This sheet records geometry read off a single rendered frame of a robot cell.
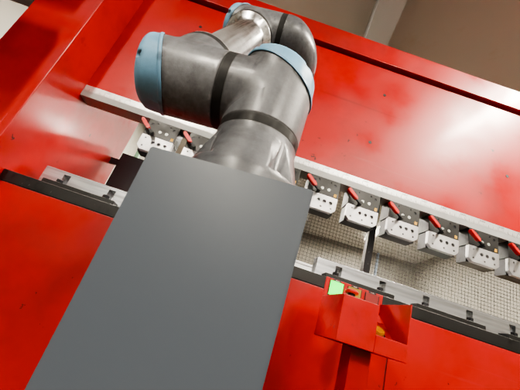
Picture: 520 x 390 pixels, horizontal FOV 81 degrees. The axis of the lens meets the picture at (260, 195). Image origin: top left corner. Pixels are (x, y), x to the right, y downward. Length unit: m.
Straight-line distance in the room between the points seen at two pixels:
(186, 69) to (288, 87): 0.14
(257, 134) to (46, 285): 1.05
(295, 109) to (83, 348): 0.35
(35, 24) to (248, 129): 1.44
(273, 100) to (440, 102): 1.70
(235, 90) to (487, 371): 1.38
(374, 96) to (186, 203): 1.63
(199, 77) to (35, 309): 1.03
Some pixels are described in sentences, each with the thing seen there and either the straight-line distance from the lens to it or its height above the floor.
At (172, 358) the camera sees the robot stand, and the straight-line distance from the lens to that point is 0.29.
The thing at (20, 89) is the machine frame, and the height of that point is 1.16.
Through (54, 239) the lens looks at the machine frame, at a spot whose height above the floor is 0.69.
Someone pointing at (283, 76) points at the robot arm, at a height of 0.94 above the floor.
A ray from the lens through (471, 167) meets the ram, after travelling 1.93.
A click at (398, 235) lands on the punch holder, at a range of 1.53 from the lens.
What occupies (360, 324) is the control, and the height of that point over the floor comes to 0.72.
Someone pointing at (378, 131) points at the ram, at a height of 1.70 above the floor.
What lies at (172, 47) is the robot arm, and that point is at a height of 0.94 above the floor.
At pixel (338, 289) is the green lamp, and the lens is 1.05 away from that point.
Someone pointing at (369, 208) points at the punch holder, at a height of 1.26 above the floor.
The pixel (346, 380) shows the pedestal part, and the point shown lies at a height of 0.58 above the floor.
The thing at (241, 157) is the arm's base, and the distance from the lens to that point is 0.34.
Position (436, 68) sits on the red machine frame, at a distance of 2.18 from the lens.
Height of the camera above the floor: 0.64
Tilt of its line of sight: 22 degrees up
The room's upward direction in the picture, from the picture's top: 18 degrees clockwise
